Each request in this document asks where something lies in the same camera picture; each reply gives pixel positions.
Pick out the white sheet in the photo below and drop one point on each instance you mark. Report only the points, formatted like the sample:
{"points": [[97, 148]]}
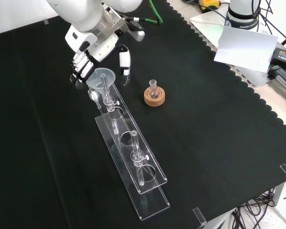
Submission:
{"points": [[245, 47]]}

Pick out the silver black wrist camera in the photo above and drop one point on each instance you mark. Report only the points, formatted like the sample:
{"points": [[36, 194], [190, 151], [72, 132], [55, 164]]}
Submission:
{"points": [[135, 31]]}

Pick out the translucent plastic funnel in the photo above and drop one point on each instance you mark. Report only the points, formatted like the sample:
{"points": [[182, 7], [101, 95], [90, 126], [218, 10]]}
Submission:
{"points": [[96, 80]]}

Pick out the black power box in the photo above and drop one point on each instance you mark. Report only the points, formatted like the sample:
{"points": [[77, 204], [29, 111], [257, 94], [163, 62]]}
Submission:
{"points": [[284, 56]]}

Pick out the grey clamp tool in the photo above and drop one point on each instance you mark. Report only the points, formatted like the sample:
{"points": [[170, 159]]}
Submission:
{"points": [[283, 77]]}

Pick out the black bench cloth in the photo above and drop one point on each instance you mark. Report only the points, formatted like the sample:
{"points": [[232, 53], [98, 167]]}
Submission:
{"points": [[205, 143]]}

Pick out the small glass round-bottom flask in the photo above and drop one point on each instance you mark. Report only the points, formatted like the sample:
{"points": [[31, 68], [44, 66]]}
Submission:
{"points": [[154, 91]]}

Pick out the clear acrylic funnel stand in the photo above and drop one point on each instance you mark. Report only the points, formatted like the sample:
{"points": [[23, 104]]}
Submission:
{"points": [[152, 205]]}

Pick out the yellow stop button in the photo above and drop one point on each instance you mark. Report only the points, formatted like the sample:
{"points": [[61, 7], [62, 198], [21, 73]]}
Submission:
{"points": [[208, 3]]}

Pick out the pale base board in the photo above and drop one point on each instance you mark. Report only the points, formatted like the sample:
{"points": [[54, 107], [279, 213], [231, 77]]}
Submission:
{"points": [[205, 26]]}

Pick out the small glass weighing funnel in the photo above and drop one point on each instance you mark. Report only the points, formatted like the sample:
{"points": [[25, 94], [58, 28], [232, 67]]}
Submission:
{"points": [[125, 80]]}

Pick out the white table leg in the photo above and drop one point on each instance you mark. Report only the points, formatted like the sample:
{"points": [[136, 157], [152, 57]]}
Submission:
{"points": [[280, 194]]}

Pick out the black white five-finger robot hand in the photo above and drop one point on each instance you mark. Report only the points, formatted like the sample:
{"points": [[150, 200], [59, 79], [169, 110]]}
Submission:
{"points": [[102, 47]]}

